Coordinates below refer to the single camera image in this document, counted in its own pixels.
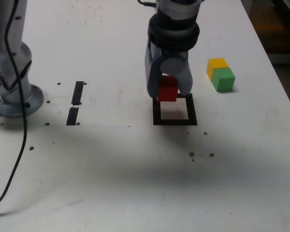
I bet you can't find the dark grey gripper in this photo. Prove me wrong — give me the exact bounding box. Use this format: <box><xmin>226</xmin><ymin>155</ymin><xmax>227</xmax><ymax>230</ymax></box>
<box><xmin>144</xmin><ymin>38</ymin><xmax>193</xmax><ymax>98</ymax></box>

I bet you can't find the red cube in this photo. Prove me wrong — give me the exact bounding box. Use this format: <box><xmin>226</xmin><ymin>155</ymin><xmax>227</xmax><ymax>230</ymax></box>
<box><xmin>157</xmin><ymin>75</ymin><xmax>179</xmax><ymax>102</ymax></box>

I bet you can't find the yellow cube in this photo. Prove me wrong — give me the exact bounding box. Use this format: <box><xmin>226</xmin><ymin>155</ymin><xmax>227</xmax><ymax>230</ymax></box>
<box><xmin>206</xmin><ymin>58</ymin><xmax>229</xmax><ymax>82</ymax></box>

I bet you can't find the green cube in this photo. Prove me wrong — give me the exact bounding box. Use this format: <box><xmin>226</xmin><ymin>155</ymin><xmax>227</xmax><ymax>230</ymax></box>
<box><xmin>211</xmin><ymin>67</ymin><xmax>236</xmax><ymax>93</ymax></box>

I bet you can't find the black tape square outline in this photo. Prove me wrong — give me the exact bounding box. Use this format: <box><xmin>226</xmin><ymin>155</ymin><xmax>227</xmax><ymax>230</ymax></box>
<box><xmin>152</xmin><ymin>92</ymin><xmax>198</xmax><ymax>126</ymax></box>

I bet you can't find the black tape strip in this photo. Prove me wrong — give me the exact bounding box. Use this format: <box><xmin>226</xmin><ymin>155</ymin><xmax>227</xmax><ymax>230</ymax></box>
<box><xmin>66</xmin><ymin>81</ymin><xmax>85</xmax><ymax>127</ymax></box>

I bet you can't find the brown wooden furniture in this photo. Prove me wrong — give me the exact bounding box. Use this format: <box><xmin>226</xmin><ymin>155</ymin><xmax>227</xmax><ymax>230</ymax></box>
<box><xmin>240</xmin><ymin>0</ymin><xmax>290</xmax><ymax>64</ymax></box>

